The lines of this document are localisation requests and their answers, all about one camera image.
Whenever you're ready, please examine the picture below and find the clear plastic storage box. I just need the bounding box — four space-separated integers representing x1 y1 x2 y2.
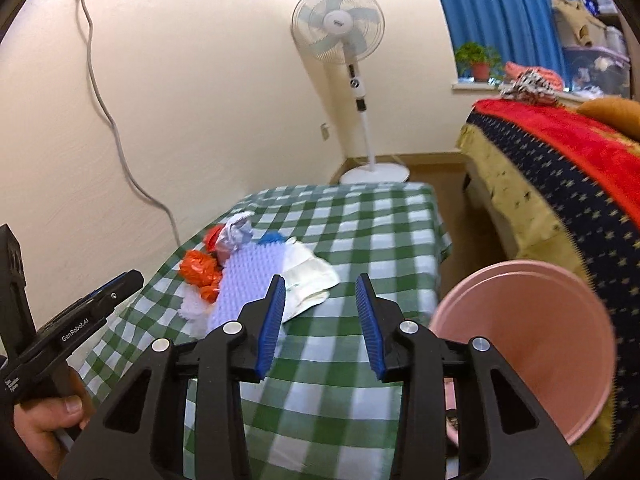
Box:
563 47 630 99

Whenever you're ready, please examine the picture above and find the blue plastic bag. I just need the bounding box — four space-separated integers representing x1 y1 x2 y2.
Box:
257 231 286 245

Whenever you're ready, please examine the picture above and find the pink folded clothing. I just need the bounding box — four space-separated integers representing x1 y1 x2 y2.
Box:
503 60 565 92

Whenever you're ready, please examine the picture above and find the white green printed bag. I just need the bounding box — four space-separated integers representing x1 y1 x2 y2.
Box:
282 237 340 323

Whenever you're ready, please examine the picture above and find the pink plastic trash bin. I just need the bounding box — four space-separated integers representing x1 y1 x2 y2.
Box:
430 260 616 443

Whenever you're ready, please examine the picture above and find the red star-pattern bed blanket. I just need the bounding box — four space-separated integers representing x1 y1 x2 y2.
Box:
458 99 639 437

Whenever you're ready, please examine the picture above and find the white foam net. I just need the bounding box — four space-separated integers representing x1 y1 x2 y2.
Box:
178 287 212 339

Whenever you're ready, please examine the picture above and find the person's left hand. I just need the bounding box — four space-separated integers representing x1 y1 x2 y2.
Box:
13 367 96 478

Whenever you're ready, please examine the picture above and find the blue window curtain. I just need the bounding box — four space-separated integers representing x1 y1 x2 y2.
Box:
440 0 567 78

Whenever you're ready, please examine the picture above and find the beige jacket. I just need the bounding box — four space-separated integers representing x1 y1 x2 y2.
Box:
551 0 606 48

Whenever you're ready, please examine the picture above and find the white standing fan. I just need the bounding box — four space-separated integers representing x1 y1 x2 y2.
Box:
291 0 410 185

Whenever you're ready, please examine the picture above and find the zebra striped clothing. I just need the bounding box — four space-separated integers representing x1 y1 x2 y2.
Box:
500 70 558 106

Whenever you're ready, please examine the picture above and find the grey white paper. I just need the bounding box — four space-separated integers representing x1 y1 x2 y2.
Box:
215 211 253 266

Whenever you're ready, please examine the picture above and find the potted green plant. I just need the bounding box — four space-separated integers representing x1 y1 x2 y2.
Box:
454 41 503 82

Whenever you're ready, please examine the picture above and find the red plastic bag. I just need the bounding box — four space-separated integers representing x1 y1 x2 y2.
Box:
203 224 224 254

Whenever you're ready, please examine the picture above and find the purple bumpy foam sheet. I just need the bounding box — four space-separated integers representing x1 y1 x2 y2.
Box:
206 243 286 334

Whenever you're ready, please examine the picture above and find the grey wall cable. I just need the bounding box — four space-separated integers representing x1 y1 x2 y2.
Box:
72 0 182 248

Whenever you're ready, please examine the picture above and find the green white checkered tablecloth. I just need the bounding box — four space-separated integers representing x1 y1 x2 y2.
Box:
79 181 454 480

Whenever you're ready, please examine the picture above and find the orange plastic bag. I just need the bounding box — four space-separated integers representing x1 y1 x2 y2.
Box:
179 249 222 304

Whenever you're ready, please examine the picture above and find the white wall socket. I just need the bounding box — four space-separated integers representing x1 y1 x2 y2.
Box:
320 122 330 141

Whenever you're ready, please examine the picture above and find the orange pillow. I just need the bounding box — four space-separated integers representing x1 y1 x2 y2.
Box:
577 96 640 141

